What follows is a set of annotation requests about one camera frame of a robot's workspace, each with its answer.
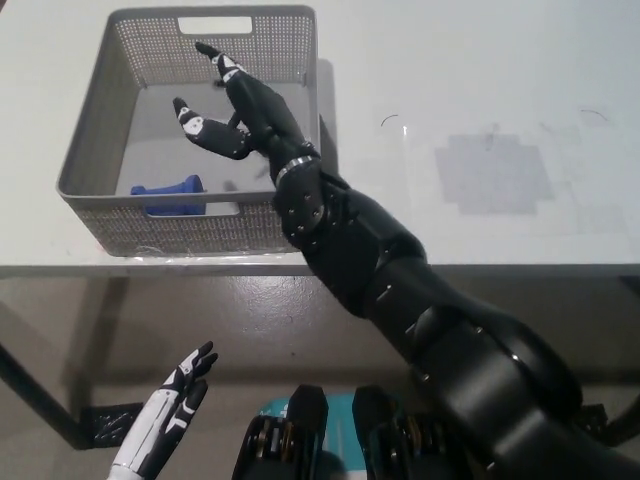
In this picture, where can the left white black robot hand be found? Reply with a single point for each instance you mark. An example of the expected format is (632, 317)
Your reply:
(165, 415)

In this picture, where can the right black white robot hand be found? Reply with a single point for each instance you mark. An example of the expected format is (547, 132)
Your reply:
(265, 120)

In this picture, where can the blue rook chess piece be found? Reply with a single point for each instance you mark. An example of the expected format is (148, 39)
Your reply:
(175, 192)

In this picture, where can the dark metal table leg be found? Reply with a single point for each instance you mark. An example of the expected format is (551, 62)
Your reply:
(627, 415)
(45, 400)

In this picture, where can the black teal robot torso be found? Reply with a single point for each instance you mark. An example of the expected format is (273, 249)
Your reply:
(300, 440)

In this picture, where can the grey perforated plastic basket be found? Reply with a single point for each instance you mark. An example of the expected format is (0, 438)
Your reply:
(95, 150)

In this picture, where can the grey square tape patch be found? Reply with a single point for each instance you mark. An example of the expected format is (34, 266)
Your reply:
(492, 175)

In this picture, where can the black perforated foot bracket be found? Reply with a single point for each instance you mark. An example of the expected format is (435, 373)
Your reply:
(112, 425)
(595, 417)

